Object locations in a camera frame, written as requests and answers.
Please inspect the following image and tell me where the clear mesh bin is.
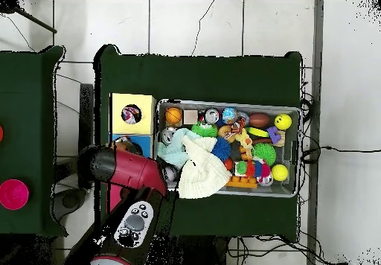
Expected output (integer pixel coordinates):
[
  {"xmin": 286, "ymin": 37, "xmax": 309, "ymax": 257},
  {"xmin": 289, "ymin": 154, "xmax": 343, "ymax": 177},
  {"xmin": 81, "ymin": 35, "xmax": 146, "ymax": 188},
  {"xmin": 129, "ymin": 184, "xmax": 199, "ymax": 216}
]
[{"xmin": 153, "ymin": 100, "xmax": 301, "ymax": 198}]

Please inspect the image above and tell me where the wooden box with three holes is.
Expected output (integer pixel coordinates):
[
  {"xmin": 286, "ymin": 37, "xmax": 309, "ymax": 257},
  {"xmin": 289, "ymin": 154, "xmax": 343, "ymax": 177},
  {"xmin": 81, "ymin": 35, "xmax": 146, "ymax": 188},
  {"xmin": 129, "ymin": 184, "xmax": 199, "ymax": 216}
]
[{"xmin": 107, "ymin": 93, "xmax": 158, "ymax": 212}]

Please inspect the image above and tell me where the small wooden cube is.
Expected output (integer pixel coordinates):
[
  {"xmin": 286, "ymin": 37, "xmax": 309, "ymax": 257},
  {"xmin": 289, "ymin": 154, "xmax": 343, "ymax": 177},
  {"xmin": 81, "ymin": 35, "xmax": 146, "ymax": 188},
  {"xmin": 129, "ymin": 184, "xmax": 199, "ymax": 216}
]
[{"xmin": 183, "ymin": 109, "xmax": 199, "ymax": 125}]

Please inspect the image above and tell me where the plain yellow ball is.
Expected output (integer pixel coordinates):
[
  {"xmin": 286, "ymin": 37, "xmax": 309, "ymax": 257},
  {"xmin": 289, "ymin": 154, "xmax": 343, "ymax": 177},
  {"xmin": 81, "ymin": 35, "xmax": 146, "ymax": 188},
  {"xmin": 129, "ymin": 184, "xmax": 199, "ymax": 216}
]
[{"xmin": 270, "ymin": 164, "xmax": 289, "ymax": 182}]

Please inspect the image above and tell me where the yellow smiley ball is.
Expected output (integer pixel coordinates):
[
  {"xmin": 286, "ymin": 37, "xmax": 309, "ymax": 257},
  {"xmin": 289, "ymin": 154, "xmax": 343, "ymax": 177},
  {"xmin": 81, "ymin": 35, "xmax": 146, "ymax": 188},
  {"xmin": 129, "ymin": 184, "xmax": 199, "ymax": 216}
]
[{"xmin": 273, "ymin": 112, "xmax": 293, "ymax": 131}]

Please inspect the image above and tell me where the mint green cloth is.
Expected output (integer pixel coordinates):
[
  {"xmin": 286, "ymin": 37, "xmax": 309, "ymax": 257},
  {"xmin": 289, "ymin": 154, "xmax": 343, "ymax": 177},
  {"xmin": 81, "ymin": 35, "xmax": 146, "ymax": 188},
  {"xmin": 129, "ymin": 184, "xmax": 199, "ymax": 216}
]
[{"xmin": 157, "ymin": 127, "xmax": 203, "ymax": 170}]

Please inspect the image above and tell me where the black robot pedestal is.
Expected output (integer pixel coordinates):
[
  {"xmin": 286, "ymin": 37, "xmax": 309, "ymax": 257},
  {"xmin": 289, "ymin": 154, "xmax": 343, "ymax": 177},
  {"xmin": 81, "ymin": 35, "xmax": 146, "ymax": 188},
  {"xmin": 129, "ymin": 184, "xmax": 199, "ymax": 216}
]
[{"xmin": 172, "ymin": 234, "xmax": 239, "ymax": 265}]

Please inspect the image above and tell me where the black tripod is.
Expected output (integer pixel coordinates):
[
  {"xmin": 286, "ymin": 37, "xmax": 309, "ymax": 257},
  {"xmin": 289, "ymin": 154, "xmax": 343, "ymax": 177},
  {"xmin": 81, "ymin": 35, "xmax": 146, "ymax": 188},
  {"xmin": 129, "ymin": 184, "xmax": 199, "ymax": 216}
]
[{"xmin": 0, "ymin": 0, "xmax": 59, "ymax": 35}]

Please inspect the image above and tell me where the cream yellow cloth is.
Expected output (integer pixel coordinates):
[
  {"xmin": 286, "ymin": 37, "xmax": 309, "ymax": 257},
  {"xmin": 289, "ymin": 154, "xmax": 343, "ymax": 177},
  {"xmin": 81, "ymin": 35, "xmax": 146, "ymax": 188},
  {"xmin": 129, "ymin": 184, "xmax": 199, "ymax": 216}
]
[{"xmin": 178, "ymin": 135, "xmax": 233, "ymax": 199}]

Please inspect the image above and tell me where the green fuzzy toy with eyes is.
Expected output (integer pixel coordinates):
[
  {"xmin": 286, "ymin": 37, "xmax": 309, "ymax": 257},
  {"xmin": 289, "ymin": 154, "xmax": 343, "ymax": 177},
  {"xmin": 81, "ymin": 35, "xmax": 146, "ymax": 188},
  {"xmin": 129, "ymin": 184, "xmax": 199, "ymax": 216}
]
[{"xmin": 191, "ymin": 122, "xmax": 219, "ymax": 138}]

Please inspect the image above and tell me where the side table with green cloth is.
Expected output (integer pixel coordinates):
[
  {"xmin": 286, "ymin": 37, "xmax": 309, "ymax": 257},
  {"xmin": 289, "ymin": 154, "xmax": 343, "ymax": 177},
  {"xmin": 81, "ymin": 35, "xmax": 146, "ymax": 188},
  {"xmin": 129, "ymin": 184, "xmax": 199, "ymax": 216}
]
[{"xmin": 0, "ymin": 45, "xmax": 66, "ymax": 237}]

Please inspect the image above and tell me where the pink disc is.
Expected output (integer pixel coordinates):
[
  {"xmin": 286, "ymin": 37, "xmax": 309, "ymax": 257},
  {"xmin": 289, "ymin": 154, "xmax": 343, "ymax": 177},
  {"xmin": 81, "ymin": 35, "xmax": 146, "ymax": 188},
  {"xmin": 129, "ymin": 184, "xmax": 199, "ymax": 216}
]
[{"xmin": 0, "ymin": 179, "xmax": 31, "ymax": 211}]

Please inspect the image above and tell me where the blue spiky ball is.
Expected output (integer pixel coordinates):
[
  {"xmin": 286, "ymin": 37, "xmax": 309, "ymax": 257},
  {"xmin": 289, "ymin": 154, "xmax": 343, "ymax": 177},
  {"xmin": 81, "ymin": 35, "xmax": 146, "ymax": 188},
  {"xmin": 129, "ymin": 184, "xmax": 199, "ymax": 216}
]
[{"xmin": 211, "ymin": 138, "xmax": 232, "ymax": 162}]

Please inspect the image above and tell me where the globe print ball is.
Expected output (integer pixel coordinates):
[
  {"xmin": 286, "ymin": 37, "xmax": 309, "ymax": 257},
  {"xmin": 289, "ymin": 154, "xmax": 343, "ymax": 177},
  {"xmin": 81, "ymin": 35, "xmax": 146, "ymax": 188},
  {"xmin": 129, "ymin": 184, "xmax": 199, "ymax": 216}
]
[{"xmin": 222, "ymin": 106, "xmax": 239, "ymax": 124}]

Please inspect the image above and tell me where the silver can with open top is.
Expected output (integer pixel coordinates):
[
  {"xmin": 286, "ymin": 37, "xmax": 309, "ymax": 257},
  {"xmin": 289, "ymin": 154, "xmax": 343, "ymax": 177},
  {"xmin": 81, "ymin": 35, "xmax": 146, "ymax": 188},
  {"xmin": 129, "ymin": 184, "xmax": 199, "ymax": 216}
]
[{"xmin": 203, "ymin": 108, "xmax": 221, "ymax": 126}]

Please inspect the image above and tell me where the colourful polka dot cloth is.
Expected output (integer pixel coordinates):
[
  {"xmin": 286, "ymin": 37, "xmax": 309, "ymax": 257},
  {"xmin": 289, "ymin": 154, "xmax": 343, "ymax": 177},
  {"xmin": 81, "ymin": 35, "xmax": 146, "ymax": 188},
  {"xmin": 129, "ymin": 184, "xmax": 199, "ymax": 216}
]
[{"xmin": 121, "ymin": 103, "xmax": 143, "ymax": 126}]

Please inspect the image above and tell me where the small orange basketball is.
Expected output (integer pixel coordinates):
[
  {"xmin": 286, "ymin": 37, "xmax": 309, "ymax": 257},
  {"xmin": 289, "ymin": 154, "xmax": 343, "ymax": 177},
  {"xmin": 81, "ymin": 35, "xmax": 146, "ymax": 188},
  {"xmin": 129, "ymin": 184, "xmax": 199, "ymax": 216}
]
[{"xmin": 165, "ymin": 107, "xmax": 184, "ymax": 127}]

